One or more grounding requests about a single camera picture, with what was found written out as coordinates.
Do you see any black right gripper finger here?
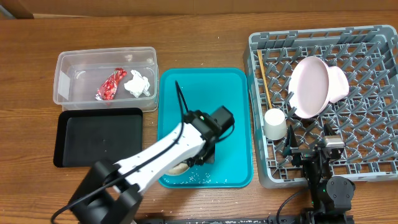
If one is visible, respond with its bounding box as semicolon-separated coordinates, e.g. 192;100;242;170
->
323;123;337;136
282;125;299;157

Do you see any white cup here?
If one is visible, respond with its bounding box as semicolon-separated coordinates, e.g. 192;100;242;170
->
264;108;287;141

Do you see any pink bowl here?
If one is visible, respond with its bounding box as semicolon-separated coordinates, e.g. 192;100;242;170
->
328;66;349;103

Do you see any white round plate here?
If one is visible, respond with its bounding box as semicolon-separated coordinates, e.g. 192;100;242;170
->
288;56;330;118

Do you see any grey bowl with rice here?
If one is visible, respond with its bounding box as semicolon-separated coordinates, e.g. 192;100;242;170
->
165;162;190;176

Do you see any white napkin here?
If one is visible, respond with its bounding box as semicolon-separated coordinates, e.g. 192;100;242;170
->
124;70;150;98

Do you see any red wrapper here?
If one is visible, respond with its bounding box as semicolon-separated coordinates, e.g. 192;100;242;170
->
95;68;127;101

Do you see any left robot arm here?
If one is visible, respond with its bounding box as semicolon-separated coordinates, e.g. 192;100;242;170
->
68;106;234;223

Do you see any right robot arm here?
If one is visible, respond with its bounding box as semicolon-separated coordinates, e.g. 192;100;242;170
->
276;124;356;224

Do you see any teal plastic tray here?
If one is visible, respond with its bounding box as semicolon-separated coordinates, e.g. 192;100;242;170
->
157;68;254;189

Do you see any grey dish rack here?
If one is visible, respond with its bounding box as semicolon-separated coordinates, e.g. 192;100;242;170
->
243;25;397;189

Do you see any black bar at bottom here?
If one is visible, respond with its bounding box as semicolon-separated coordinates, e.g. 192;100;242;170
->
133;214;299;224

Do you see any clear plastic container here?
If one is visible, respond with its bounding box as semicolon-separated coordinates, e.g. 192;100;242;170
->
53;47;159;112

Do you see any black plastic tray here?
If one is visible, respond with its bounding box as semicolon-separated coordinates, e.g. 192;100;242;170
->
53;108;143;167

